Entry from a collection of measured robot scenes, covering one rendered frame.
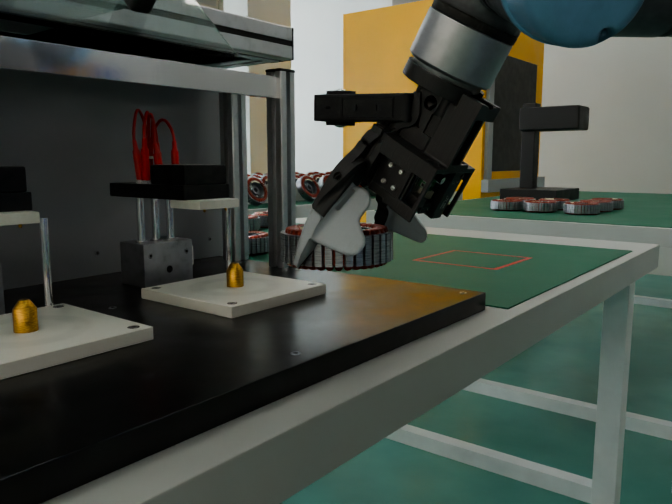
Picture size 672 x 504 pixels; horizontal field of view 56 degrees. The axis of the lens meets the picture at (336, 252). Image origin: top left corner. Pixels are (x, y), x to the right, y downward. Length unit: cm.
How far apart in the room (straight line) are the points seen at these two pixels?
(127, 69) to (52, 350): 35
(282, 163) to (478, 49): 45
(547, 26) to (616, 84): 538
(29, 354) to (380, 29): 418
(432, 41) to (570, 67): 539
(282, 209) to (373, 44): 372
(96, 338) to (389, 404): 25
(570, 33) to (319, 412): 30
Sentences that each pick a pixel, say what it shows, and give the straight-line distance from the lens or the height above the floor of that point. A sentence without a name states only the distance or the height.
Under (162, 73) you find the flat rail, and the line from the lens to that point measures 79.
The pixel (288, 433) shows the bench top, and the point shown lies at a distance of 44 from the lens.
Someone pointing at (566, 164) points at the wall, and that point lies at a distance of 585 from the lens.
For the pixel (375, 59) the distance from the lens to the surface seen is 456.
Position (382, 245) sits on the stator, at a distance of 59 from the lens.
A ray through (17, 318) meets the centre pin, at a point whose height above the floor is 79.
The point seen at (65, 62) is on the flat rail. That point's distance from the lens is 72.
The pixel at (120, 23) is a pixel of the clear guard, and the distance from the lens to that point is 47.
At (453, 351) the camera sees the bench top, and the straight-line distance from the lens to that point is 62.
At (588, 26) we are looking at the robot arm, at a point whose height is 100.
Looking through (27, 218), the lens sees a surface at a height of 88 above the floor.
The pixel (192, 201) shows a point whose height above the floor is 88.
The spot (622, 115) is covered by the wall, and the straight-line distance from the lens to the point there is 575.
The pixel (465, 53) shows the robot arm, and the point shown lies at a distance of 52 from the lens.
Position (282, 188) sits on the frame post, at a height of 89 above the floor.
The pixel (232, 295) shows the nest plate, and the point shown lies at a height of 78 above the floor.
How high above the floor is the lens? 93
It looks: 8 degrees down
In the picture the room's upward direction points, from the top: straight up
